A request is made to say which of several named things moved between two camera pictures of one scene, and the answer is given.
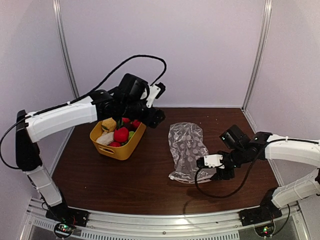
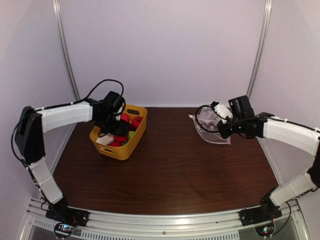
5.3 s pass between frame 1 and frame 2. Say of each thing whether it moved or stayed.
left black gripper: moved
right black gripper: moved
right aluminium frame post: stayed
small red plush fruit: stayed
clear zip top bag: moved
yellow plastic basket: stayed
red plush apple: stayed
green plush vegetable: stayed
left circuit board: stayed
